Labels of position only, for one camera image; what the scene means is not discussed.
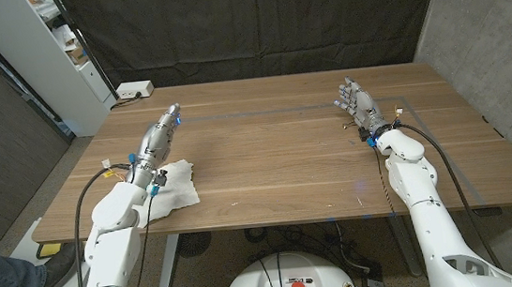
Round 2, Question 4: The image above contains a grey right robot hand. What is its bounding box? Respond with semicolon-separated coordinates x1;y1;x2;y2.
332;71;393;144

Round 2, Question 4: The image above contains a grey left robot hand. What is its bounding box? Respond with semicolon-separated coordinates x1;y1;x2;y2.
124;101;189;190

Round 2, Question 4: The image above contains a white paper towel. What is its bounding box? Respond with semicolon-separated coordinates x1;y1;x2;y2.
130;157;203;230

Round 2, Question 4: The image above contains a white power outlet box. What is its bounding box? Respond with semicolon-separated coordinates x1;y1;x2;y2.
115;79;157;101

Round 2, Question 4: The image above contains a black round vented disc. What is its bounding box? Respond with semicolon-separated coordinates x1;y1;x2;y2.
174;231;215;260

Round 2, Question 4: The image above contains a cardboard box on shelf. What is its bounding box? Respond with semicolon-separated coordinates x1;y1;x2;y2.
65;44;90;68

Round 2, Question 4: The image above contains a grey metal table leg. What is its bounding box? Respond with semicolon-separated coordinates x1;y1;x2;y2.
387;214;424;280
153;234;185;287

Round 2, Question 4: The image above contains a black backdrop curtain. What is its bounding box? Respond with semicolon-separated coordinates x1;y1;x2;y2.
55;0;454;98

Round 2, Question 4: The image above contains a yellow floor item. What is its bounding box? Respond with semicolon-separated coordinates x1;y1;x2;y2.
34;241;66;260

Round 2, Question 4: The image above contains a white shelf cabinet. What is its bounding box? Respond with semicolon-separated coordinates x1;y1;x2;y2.
0;0;122;145

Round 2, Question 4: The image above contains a dark person's shoe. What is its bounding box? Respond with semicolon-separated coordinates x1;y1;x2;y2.
16;242;87;287

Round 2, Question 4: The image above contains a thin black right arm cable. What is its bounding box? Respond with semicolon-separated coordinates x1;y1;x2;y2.
372;143;397;220

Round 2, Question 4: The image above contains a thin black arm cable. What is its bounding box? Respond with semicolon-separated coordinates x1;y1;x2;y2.
120;190;163;287
372;143;397;220

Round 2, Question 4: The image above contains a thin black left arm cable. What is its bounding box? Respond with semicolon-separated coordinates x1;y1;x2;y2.
120;190;163;287

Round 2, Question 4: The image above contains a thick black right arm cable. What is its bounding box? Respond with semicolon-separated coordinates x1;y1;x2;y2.
395;113;504;279

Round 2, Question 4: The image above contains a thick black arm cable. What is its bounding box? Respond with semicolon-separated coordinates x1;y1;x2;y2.
65;161;144;287
395;113;504;279

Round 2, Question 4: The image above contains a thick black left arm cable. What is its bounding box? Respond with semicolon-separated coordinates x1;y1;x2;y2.
65;161;144;287

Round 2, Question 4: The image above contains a black floor cable tangle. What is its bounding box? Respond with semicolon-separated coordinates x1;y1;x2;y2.
244;217;368;281

